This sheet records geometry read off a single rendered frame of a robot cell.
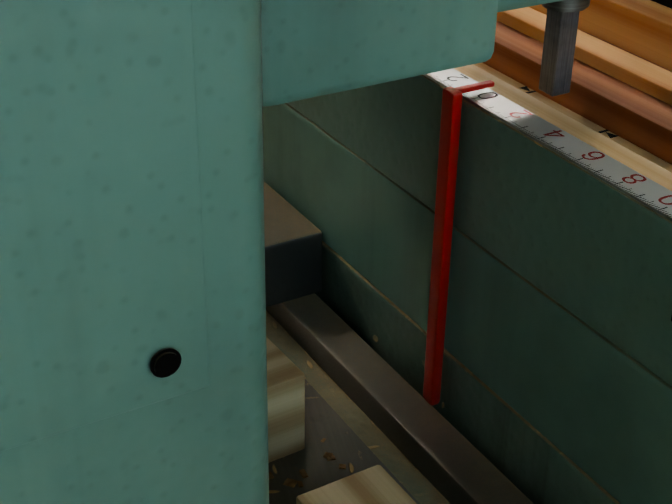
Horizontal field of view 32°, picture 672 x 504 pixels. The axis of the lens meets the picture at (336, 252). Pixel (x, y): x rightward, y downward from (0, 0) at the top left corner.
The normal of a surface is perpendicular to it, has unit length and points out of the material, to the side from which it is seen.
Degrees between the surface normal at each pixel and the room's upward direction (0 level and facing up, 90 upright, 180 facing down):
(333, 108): 90
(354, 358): 0
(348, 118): 90
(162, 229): 90
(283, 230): 0
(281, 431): 90
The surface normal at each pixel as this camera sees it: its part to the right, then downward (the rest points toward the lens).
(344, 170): -0.87, 0.24
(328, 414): 0.01, -0.87
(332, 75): 0.50, 0.44
